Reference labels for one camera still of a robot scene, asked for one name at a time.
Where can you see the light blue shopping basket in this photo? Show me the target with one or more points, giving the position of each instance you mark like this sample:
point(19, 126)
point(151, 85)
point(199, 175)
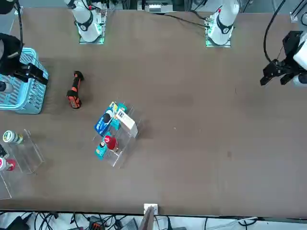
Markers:
point(26, 100)

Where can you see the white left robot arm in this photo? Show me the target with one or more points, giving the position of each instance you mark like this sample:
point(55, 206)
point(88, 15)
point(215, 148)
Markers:
point(224, 21)

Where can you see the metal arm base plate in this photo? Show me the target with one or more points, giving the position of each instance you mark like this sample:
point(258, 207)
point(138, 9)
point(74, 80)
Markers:
point(82, 42)
point(208, 45)

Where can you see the orange black barcode scanner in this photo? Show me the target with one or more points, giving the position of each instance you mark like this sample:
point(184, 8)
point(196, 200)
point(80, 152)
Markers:
point(74, 93)

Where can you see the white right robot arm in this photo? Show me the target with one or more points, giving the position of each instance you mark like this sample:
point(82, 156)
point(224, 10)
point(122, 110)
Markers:
point(87, 26)

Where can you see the orange black power plug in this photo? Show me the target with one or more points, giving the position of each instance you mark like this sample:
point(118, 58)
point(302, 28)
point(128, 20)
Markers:
point(94, 225)

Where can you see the red Coca-Cola bottle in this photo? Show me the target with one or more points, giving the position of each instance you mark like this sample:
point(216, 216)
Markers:
point(111, 143)

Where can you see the red-lidded white cup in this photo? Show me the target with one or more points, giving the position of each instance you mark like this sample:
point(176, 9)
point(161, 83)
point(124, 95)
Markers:
point(10, 164)

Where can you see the green-lidded white cup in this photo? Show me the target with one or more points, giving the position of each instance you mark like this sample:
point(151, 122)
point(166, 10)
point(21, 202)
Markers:
point(9, 136)

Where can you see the clear acrylic tiered shelf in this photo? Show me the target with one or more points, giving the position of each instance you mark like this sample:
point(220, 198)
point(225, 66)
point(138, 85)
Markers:
point(31, 153)
point(124, 153)

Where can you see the teal snack packet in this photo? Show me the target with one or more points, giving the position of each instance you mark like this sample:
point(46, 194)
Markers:
point(100, 153)
point(115, 124)

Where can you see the small black box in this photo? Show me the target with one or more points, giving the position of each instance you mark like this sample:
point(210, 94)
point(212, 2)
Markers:
point(2, 151)

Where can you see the aluminium camera post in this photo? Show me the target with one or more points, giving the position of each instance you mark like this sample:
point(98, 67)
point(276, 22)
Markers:
point(149, 210)

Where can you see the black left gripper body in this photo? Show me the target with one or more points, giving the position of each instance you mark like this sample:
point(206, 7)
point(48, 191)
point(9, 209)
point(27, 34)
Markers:
point(292, 43)

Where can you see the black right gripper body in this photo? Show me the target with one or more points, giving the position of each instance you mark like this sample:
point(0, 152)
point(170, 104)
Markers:
point(14, 52)

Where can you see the blue Oreo box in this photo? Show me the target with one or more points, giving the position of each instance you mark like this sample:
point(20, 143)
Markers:
point(103, 125)

